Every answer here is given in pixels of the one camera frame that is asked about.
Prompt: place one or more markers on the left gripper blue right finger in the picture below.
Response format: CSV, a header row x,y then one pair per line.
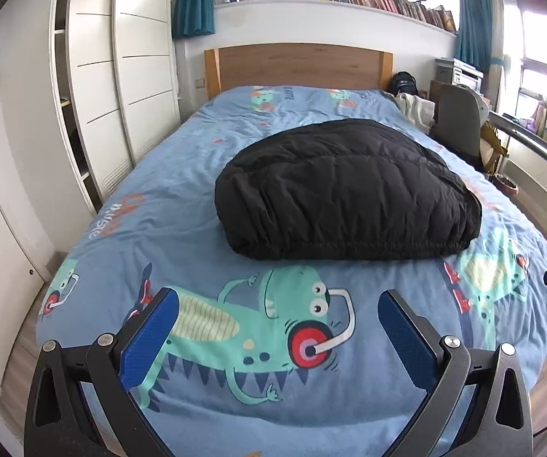
x,y
411,345

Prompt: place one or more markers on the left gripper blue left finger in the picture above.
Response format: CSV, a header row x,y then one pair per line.
x,y
144,334

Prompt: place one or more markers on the black puffer jacket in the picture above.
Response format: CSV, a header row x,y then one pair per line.
x,y
344,190

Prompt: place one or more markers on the blue cartoon bed sheet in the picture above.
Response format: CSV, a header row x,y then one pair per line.
x,y
285,357

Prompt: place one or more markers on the yellow garment on chair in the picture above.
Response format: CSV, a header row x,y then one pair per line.
x,y
490,148

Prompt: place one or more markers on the grey office chair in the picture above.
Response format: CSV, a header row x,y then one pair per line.
x,y
460,115

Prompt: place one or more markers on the white cloth pile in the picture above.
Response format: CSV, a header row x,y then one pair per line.
x,y
416,110

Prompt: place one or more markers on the white printer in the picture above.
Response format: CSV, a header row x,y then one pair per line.
x,y
458,73

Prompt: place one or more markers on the dark blue backpack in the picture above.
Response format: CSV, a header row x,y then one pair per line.
x,y
403,82

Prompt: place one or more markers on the teal curtain right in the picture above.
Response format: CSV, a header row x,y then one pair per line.
x,y
480,36

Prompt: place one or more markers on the teal curtain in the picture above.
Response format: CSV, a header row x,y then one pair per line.
x,y
480,36
193,18

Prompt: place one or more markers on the white wardrobe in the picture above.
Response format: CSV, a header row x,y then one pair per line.
x,y
87,89

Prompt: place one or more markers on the wooden headboard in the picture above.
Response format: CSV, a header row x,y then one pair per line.
x,y
296,64

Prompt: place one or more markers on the teal curtain left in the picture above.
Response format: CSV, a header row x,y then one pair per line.
x,y
193,18

